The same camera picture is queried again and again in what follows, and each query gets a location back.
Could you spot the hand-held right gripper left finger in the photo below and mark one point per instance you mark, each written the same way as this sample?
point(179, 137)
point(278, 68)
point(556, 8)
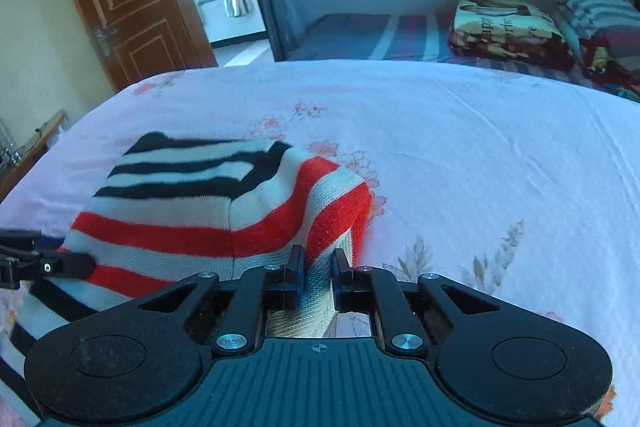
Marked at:
point(297, 277)

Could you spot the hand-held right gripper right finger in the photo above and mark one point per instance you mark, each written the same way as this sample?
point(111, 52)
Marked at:
point(341, 279)

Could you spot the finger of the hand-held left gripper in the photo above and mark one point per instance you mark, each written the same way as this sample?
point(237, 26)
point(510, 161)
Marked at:
point(65, 266)
point(20, 239)

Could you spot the striped knit sweater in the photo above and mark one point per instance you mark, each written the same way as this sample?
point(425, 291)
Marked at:
point(200, 207)

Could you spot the wooden side table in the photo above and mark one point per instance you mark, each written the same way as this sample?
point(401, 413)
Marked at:
point(35, 147)

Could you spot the white floral bed sheet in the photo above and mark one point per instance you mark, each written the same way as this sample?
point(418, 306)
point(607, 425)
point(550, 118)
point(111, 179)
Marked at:
point(475, 147)

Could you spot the striped bed sheet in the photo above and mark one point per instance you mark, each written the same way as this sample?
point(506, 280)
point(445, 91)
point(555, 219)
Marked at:
point(360, 37)

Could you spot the folded printed blanket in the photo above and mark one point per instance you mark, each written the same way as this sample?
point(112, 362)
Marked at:
point(505, 27)

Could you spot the red patterned folded blanket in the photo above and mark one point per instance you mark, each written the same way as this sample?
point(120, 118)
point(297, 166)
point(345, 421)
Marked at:
point(612, 67)

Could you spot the striped pillow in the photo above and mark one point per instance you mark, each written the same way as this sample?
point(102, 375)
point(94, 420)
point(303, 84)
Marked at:
point(600, 14)

